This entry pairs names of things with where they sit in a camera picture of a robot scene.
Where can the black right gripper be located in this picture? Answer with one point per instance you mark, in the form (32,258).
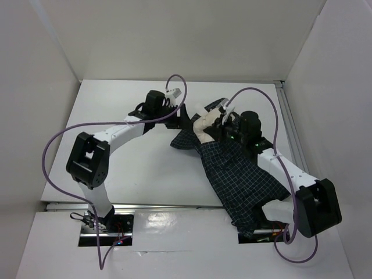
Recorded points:
(220,125)

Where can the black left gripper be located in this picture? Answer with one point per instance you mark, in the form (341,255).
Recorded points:
(182,122)

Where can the cream white pillow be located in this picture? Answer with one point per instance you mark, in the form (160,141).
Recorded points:
(204,122)

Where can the dark plaid pillowcase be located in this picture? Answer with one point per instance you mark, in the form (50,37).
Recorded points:
(240,185)

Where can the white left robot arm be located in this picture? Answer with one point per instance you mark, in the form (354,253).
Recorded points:
(89,160)

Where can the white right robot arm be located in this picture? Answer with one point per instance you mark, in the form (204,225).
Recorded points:
(313,205)

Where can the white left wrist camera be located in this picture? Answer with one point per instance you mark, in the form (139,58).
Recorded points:
(171,96)

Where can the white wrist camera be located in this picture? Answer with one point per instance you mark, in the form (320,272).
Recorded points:
(225,109)
(171,96)

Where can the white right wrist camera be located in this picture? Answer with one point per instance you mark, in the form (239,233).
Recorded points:
(225,109)

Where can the aluminium side rail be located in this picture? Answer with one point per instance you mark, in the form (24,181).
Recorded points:
(297,154)

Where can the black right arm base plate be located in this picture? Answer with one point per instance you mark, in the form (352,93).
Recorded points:
(265,233)

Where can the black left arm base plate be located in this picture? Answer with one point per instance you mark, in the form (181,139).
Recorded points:
(119,231)

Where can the aluminium front rail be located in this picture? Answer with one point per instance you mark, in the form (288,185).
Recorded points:
(83,206)

